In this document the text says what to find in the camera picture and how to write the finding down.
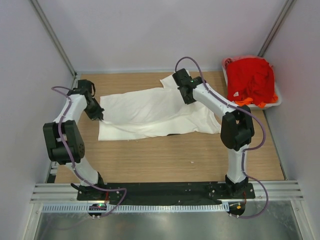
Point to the aluminium frame rail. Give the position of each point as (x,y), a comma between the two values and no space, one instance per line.
(278,190)

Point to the orange garment in basket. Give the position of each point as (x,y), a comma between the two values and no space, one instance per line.
(250,101)

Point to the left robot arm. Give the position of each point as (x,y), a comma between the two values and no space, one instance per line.
(65,144)

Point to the slotted cable duct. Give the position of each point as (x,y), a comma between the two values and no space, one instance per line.
(101,209)

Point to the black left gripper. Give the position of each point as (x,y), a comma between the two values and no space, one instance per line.
(98,114)

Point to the white t-shirt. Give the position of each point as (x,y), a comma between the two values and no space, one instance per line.
(154,112)

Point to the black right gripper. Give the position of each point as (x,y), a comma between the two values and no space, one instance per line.
(187,101)

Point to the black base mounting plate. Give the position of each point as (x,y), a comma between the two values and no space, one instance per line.
(163,193)

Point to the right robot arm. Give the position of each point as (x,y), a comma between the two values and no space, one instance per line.
(236,131)

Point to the red t-shirt in basket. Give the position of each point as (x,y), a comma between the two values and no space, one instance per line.
(250,77)

